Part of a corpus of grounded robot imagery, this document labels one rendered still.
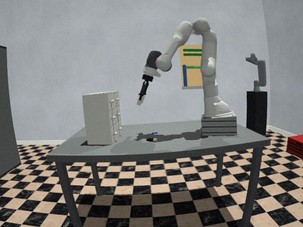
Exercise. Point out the white chest of drawers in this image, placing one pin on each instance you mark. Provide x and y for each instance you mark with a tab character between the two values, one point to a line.
97	119

